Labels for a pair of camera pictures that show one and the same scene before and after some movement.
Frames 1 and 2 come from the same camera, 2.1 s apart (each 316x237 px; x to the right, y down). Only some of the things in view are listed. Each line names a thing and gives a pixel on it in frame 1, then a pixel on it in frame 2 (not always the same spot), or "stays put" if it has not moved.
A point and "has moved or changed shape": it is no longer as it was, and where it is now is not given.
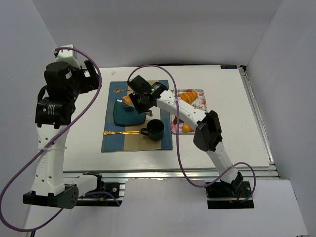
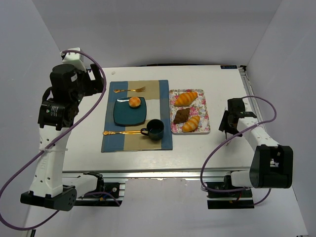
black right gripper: [138, 99] → [227, 123]
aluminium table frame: [164, 122] stays put
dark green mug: [154, 130] stays put
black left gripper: [89, 74] stays put
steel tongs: [149, 112] → [225, 124]
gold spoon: [105, 133] stays put
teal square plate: [124, 116] stays put
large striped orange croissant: [188, 97] stays put
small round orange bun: [127, 101] has moved or changed shape
